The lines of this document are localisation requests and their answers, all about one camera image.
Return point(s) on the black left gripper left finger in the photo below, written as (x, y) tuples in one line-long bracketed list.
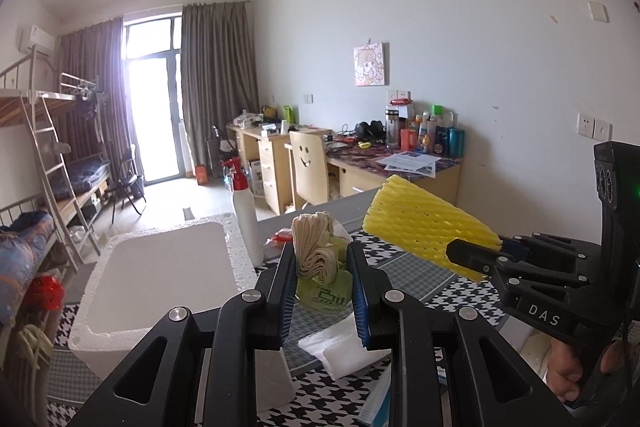
[(199, 368)]

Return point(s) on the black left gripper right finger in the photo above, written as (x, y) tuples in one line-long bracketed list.
[(448, 368)]

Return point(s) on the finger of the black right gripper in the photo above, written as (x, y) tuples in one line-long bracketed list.
[(478, 258)]

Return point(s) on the yellow foam fruit net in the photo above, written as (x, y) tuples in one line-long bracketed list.
[(423, 224)]

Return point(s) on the blue surgical face mask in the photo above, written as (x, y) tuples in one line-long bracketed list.
[(376, 409)]

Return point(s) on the person's right hand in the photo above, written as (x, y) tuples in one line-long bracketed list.
[(564, 369)]

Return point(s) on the white styrofoam box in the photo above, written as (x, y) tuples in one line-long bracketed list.
[(141, 276)]

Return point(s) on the houndstooth tablecloth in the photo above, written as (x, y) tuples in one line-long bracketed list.
[(318, 399)]

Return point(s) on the teal bottle on desk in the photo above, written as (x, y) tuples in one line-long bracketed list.
[(456, 140)]

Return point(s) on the papers on desk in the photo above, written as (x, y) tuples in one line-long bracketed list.
[(410, 163)]

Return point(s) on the wooden desk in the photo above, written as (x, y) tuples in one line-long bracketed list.
[(352, 169)]

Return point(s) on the red plastic bag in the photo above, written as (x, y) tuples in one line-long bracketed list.
[(45, 293)]

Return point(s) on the white spray bottle red trigger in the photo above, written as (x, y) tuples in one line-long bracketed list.
[(244, 207)]

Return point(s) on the red snack wrapper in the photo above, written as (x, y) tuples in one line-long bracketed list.
[(274, 245)]

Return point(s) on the blue plaid quilt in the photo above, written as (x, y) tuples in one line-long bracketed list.
[(23, 248)]

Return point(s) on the black folding chair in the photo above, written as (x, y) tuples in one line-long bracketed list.
[(128, 184)]

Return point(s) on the wooden smiley face chair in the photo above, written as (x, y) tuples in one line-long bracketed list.
[(311, 171)]

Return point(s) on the metal bunk bed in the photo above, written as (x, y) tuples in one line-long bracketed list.
[(24, 346)]

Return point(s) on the right brown curtain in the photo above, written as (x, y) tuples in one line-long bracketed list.
[(218, 71)]

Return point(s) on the brown curtain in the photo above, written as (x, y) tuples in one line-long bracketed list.
[(95, 53), (218, 71)]

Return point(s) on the left brown curtain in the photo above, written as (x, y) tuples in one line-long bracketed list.
[(95, 53)]

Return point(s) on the glass balcony door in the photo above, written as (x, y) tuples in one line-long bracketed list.
[(152, 59)]

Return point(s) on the white air conditioner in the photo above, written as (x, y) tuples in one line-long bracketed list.
[(35, 38)]

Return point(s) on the anime wall picture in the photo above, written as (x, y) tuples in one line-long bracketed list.
[(369, 65)]

